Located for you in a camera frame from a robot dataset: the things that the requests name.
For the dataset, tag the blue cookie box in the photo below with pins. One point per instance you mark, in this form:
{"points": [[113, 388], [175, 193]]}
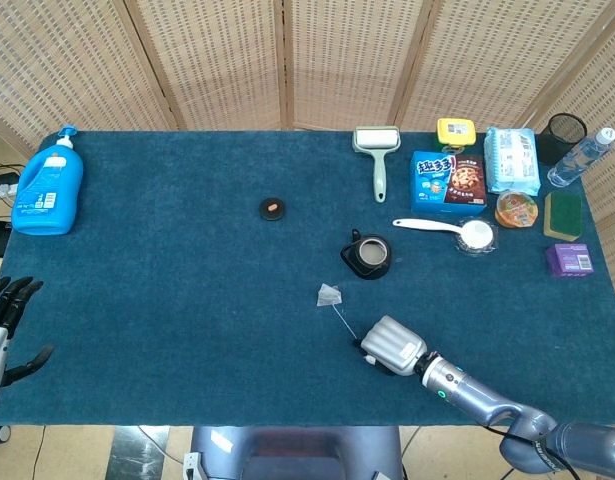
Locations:
{"points": [[437, 185]]}

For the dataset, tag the black tea cup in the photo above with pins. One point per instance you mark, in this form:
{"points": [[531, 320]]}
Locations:
{"points": [[365, 267]]}

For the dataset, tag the green yellow sponge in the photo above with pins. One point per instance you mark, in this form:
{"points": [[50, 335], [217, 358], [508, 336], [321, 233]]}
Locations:
{"points": [[564, 212]]}

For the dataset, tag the yellow lidded container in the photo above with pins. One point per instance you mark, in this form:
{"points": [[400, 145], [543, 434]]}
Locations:
{"points": [[456, 130]]}

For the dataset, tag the bamboo folding screen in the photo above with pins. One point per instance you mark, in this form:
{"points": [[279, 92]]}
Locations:
{"points": [[227, 60]]}

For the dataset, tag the pale green lint roller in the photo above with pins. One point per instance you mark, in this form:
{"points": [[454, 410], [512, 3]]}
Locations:
{"points": [[379, 170]]}

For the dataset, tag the blue table cloth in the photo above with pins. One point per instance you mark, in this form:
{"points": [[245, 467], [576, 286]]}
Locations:
{"points": [[187, 300]]}

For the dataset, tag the black mesh pen cup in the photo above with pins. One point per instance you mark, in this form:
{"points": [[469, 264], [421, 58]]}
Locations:
{"points": [[552, 145]]}

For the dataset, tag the orange jelly cup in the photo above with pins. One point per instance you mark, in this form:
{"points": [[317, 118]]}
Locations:
{"points": [[516, 209]]}

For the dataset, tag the black round lid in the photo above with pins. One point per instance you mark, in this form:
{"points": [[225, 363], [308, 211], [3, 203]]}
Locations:
{"points": [[272, 209]]}

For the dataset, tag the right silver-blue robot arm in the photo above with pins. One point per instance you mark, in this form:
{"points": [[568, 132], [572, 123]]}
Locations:
{"points": [[487, 400]]}

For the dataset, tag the purple small box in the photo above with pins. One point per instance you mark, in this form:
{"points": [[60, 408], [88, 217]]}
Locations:
{"points": [[569, 260]]}

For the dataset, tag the blue wet wipes pack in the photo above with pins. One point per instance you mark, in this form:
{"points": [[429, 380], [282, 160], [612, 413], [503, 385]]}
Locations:
{"points": [[512, 160]]}

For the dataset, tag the white plastic scoop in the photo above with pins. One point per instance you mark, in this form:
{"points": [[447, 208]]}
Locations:
{"points": [[474, 235]]}

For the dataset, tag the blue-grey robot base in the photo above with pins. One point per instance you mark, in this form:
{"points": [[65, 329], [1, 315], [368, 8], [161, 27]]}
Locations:
{"points": [[297, 455]]}

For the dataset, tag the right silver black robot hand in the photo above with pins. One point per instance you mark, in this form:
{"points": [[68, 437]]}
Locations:
{"points": [[394, 345]]}

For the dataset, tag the blue detergent pump bottle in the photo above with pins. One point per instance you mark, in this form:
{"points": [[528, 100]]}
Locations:
{"points": [[47, 185]]}

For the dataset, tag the white power strip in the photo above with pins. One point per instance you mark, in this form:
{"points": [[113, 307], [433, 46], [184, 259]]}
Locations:
{"points": [[2, 190]]}

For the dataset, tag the clear water bottle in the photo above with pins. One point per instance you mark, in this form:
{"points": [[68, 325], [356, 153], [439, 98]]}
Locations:
{"points": [[577, 160]]}

